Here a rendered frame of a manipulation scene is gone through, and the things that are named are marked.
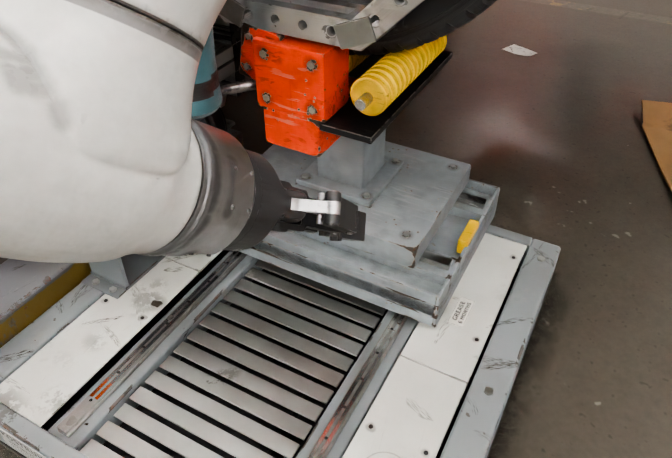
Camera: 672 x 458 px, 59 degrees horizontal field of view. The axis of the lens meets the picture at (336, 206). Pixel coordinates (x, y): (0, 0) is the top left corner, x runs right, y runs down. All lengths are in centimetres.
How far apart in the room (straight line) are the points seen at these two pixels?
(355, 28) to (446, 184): 47
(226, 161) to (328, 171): 79
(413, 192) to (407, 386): 36
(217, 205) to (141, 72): 10
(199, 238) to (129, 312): 81
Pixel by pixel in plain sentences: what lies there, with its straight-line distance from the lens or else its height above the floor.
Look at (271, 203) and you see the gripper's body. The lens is 42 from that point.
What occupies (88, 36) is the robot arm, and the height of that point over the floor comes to 80.
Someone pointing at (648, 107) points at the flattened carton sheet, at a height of 3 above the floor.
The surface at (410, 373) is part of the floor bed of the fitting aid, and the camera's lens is 104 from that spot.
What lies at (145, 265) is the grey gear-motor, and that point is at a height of 9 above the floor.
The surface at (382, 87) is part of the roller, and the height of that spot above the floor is 53.
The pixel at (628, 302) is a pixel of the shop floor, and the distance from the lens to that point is 137.
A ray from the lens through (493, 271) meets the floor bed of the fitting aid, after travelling 123.
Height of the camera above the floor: 90
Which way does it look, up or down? 38 degrees down
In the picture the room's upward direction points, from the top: straight up
